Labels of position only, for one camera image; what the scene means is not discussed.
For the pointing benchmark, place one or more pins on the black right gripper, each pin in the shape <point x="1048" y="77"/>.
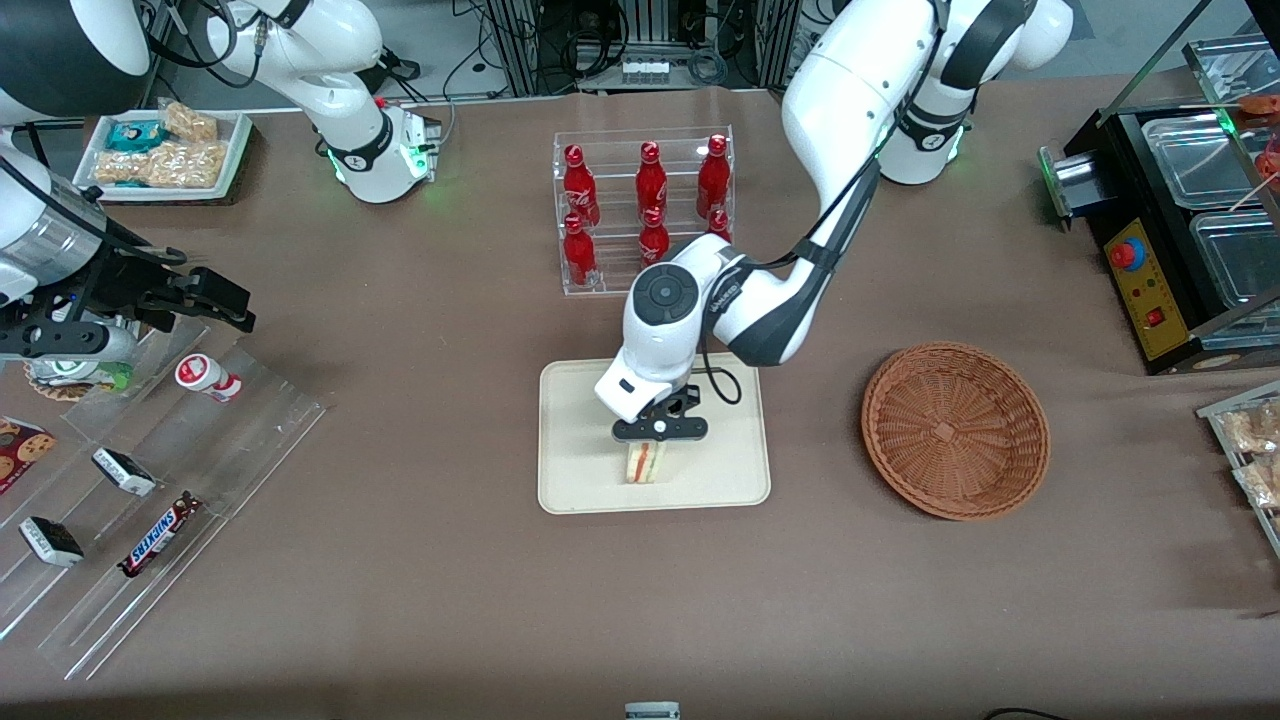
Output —
<point x="128" y="283"/>

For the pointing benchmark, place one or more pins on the triangular sandwich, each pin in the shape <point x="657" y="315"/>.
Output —
<point x="647" y="463"/>

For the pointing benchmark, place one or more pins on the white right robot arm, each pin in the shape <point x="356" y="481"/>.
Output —
<point x="350" y="90"/>

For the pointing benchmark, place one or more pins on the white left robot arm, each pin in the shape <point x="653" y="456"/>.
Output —
<point x="850" y="80"/>

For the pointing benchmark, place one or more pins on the cream plastic tray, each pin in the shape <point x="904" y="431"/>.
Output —
<point x="580" y="450"/>

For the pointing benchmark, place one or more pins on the white snack tray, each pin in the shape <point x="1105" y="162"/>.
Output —
<point x="235" y="150"/>

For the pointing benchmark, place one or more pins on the brown wicker basket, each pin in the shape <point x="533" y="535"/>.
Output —
<point x="955" y="430"/>

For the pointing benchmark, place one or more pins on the grey snack tray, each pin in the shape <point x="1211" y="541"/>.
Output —
<point x="1225" y="412"/>

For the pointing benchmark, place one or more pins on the white red yogurt bottle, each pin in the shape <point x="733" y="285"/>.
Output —
<point x="205" y="376"/>

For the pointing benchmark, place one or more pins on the green cup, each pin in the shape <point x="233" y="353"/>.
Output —
<point x="118" y="378"/>

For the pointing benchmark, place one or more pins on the large rice cracker packet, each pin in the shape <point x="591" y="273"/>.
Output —
<point x="170" y="165"/>

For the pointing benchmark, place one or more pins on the clear acrylic bottle rack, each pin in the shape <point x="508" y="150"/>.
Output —
<point x="610" y="282"/>

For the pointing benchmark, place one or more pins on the clear acrylic stepped display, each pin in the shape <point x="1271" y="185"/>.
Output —
<point x="230" y="470"/>

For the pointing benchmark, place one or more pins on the small rice cracker packet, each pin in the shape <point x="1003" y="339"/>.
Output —
<point x="190" y="122"/>

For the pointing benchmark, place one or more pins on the teal snack packet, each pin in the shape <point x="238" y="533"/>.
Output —
<point x="135" y="135"/>

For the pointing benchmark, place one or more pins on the woven round coaster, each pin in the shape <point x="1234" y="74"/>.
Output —
<point x="55" y="387"/>

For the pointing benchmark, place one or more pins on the red cola bottle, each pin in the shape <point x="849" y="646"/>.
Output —
<point x="652" y="238"/>
<point x="713" y="180"/>
<point x="578" y="255"/>
<point x="579" y="190"/>
<point x="719" y="225"/>
<point x="651" y="185"/>

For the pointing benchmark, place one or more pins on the black white snack bar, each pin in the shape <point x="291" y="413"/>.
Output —
<point x="52" y="541"/>
<point x="124" y="472"/>

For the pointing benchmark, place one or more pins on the Snickers chocolate bar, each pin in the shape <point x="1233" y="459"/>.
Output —
<point x="158" y="536"/>

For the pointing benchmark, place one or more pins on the red cookie packet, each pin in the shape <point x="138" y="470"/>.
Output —
<point x="22" y="455"/>

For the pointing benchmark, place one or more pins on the grey device with label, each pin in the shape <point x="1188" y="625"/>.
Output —
<point x="652" y="711"/>

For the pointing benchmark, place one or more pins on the white power strip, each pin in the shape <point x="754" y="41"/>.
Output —
<point x="645" y="72"/>

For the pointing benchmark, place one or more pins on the black food warmer appliance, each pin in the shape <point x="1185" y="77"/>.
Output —
<point x="1150" y="290"/>

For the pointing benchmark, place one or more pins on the clear pastry packet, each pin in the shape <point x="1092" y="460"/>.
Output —
<point x="1262" y="482"/>
<point x="1255" y="428"/>

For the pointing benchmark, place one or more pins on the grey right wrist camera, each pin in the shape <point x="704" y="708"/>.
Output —
<point x="70" y="342"/>

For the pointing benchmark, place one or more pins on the aluminium equipment frame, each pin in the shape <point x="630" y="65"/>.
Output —
<point x="520" y="45"/>

